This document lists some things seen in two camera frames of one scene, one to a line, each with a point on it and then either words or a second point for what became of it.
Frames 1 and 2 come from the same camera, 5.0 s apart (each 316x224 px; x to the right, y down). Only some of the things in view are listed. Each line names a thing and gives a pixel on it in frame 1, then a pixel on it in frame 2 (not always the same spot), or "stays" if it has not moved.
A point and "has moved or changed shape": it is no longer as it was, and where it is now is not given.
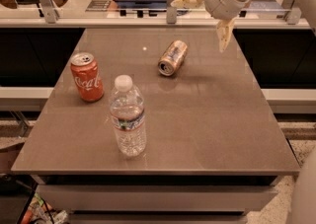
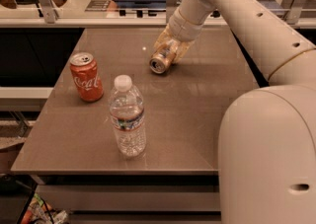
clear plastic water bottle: (127, 112) stays
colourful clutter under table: (39, 211) stays
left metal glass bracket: (50, 11) stays
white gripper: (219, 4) → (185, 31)
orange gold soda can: (172, 58) has moved or changed shape
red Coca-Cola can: (87, 76) stays
